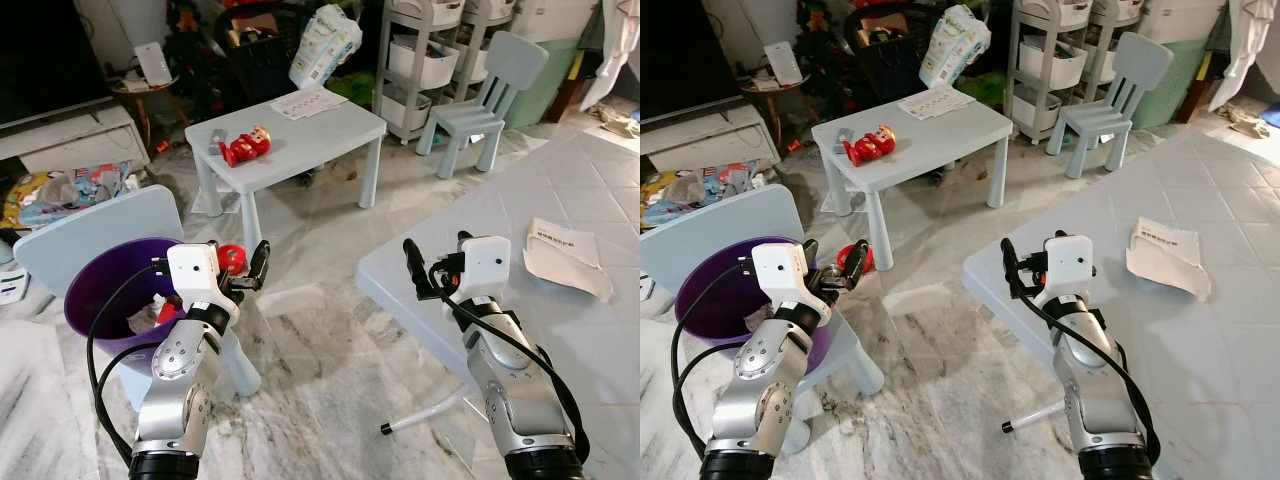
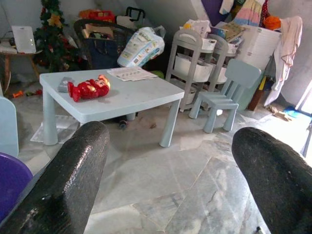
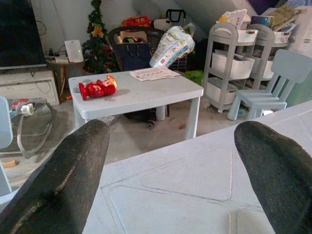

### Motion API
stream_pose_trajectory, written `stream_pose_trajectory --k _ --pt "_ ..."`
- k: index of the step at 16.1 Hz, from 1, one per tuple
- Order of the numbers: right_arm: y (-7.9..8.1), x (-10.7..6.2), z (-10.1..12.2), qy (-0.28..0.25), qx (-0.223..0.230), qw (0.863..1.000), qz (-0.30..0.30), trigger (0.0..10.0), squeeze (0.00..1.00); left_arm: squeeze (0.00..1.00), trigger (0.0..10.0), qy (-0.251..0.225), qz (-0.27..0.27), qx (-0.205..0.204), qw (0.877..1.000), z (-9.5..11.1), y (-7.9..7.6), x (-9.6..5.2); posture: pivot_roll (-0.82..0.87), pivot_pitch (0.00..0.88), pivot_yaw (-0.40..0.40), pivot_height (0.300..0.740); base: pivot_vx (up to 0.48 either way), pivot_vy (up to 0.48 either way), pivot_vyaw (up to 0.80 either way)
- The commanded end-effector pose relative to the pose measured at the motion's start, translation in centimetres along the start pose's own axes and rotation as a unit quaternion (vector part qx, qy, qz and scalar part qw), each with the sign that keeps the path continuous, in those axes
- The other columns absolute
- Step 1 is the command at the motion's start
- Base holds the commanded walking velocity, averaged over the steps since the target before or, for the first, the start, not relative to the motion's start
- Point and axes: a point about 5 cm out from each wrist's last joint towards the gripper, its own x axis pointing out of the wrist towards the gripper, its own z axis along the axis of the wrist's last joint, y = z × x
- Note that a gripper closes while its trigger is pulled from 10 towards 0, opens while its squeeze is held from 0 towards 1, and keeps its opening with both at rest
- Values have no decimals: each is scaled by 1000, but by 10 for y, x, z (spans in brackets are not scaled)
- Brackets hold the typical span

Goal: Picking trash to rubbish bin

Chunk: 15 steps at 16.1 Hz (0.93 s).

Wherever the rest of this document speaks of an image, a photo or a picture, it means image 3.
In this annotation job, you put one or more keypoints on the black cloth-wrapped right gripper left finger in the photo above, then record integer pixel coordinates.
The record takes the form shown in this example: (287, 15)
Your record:
(65, 175)

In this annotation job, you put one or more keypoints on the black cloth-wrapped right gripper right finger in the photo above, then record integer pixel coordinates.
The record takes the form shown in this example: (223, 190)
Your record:
(275, 168)

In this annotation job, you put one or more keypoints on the small wooden block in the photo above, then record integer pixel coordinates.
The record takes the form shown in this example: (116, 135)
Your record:
(10, 163)

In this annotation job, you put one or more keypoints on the grey baby bouncer seat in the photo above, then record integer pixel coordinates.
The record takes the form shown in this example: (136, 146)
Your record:
(31, 122)

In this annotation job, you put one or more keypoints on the light blue chair backrest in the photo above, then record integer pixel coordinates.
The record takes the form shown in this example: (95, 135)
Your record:
(5, 126)

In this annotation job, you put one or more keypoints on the light blue child chair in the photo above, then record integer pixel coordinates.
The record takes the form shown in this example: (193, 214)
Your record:
(270, 90)

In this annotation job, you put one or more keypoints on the large light blue plastic table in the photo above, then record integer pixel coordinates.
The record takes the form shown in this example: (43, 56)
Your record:
(195, 180)

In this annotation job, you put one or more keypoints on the red toy figure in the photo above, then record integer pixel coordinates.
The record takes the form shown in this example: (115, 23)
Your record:
(96, 88)

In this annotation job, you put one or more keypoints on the white tv cabinet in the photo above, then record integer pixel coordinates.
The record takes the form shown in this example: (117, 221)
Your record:
(29, 84)

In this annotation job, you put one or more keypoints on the black red object under table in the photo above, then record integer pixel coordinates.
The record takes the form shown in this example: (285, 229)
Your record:
(146, 117)

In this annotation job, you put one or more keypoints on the round gold side table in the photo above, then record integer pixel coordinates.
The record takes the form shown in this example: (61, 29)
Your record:
(64, 70)

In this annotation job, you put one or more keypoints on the small light blue plastic table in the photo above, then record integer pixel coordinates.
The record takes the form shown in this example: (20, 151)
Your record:
(143, 93)

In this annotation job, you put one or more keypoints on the grey three-tier storage trolley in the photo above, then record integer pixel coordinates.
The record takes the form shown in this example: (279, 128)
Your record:
(267, 52)
(225, 65)

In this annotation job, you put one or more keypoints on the green toy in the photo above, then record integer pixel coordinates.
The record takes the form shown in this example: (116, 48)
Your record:
(194, 76)

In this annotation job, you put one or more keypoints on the white air purifier box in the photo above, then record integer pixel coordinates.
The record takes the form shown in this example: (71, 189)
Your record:
(73, 50)

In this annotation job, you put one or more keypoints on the printed paper sheet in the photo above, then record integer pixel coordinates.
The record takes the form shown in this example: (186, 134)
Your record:
(153, 73)

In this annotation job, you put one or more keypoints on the small decorated christmas tree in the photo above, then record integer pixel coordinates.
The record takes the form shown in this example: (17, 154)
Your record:
(97, 41)

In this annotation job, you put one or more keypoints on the navy blue tote bag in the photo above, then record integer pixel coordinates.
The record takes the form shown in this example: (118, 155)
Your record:
(135, 56)

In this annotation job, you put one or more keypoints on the black flat screen television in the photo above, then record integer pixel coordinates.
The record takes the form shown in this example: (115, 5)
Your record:
(18, 34)

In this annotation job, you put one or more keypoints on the stack of children books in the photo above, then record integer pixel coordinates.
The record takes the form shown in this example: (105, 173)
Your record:
(280, 15)

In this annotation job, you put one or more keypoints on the diaper pack in plastic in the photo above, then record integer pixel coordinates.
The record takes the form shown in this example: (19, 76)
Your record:
(171, 47)

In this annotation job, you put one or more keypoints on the dark wicker chair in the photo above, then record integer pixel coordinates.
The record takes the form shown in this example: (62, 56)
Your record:
(146, 36)

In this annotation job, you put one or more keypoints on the red orange toy vehicle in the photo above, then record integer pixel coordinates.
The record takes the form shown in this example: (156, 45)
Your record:
(136, 21)

